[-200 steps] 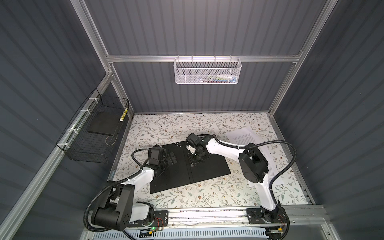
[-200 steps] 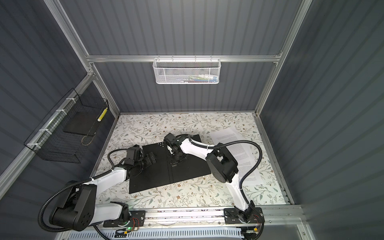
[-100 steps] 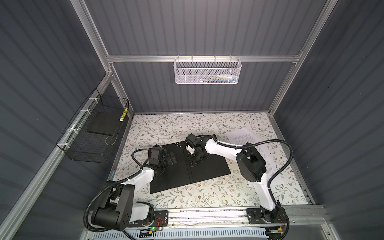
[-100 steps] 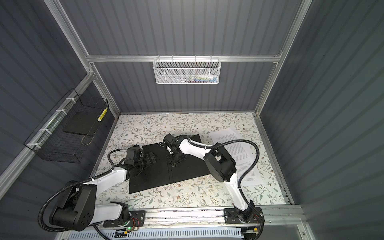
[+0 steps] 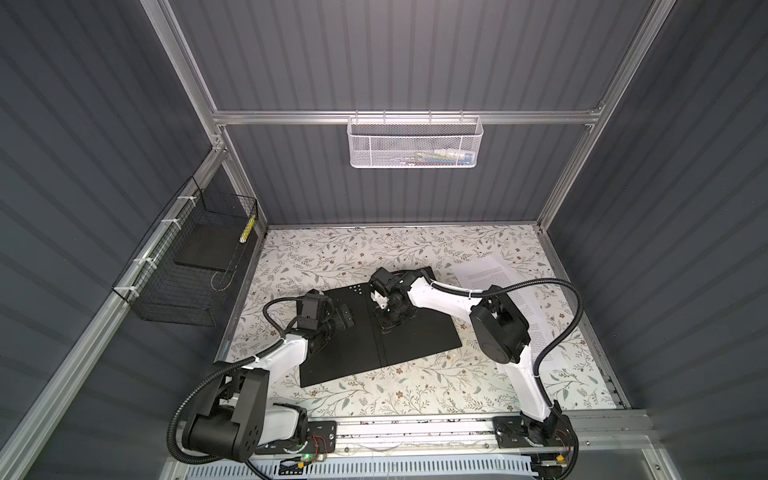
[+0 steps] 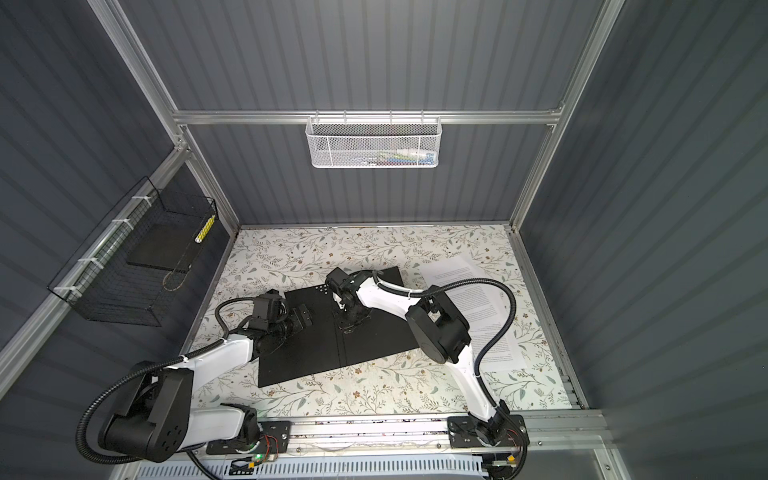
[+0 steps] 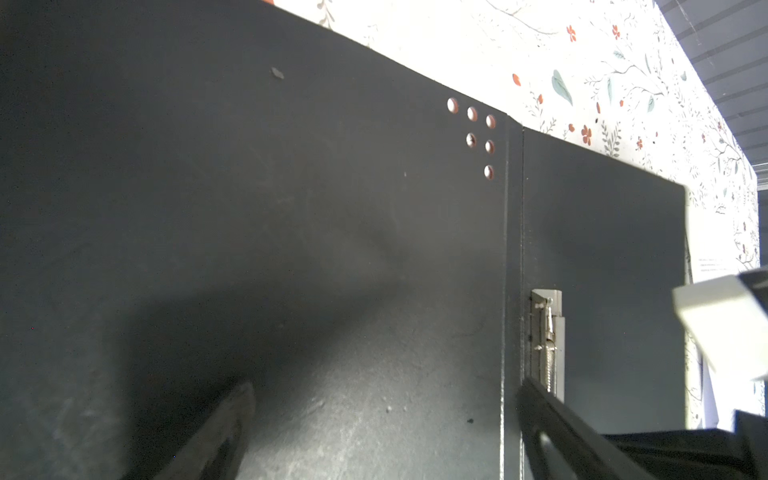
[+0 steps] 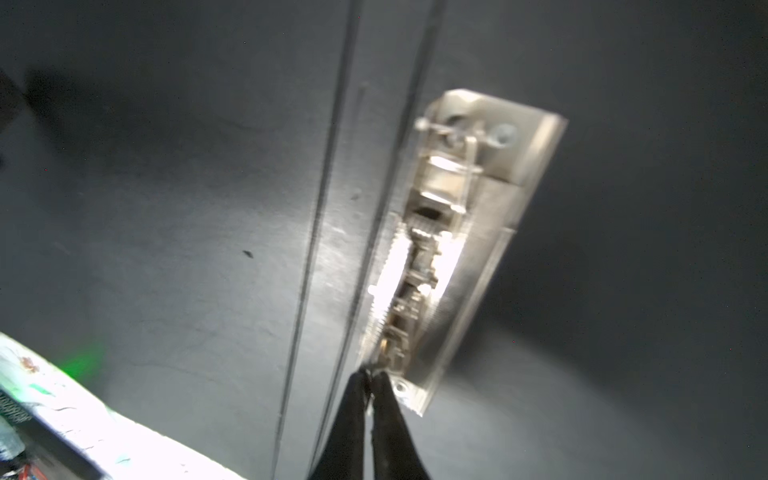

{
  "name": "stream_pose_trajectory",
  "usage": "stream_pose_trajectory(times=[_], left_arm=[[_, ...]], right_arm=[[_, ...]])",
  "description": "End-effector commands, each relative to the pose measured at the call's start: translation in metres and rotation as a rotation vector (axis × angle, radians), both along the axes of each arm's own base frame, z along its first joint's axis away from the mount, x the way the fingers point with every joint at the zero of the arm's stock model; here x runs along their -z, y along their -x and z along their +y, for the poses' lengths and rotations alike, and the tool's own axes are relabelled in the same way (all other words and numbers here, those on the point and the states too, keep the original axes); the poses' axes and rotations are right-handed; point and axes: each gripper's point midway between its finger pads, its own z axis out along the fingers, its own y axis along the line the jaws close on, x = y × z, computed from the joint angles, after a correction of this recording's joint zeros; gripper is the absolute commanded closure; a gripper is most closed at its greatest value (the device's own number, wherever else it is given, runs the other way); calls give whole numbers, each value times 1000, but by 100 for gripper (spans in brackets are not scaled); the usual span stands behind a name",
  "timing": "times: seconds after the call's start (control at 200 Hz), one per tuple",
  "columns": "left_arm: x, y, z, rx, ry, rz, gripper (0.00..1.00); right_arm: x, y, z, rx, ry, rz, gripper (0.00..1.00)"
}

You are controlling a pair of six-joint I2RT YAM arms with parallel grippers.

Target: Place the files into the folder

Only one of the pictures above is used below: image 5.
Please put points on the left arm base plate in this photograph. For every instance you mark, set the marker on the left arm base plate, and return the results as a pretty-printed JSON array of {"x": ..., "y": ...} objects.
[{"x": 317, "y": 437}]

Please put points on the black wire mesh basket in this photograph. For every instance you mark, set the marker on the black wire mesh basket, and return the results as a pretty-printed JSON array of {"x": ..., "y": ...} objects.
[{"x": 158, "y": 290}]

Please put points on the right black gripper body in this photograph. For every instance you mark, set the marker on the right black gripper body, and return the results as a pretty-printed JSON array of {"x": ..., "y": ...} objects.
[{"x": 389, "y": 317}]

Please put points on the orange folder black inside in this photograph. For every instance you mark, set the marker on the orange folder black inside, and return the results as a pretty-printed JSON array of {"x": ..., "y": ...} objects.
[{"x": 367, "y": 346}]

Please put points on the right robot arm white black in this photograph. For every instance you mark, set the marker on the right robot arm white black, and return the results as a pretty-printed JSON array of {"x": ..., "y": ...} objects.
[{"x": 501, "y": 330}]

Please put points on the black pad in basket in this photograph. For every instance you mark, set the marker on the black pad in basket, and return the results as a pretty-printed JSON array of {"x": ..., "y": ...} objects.
[{"x": 210, "y": 247}]

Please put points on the pens in white basket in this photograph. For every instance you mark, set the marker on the pens in white basket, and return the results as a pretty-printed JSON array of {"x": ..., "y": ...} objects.
[{"x": 440, "y": 157}]

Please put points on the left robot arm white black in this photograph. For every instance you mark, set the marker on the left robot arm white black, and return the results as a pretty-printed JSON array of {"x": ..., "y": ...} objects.
[{"x": 229, "y": 414}]

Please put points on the white vented cover strip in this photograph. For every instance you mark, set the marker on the white vented cover strip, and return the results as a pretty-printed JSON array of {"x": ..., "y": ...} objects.
[{"x": 459, "y": 466}]

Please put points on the yellow marker pen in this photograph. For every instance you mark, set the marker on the yellow marker pen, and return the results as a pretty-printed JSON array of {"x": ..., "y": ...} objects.
[{"x": 248, "y": 228}]

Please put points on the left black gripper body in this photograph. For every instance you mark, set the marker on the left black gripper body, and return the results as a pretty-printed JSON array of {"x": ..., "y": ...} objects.
[{"x": 324, "y": 330}]

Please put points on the white wire mesh basket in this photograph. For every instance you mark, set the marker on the white wire mesh basket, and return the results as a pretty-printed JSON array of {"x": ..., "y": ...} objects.
[{"x": 380, "y": 142}]

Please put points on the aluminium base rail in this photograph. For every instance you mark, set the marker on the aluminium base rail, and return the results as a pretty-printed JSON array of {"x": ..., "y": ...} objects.
[{"x": 448, "y": 434}]

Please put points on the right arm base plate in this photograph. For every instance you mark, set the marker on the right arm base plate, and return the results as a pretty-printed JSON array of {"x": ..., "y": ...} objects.
[{"x": 519, "y": 431}]

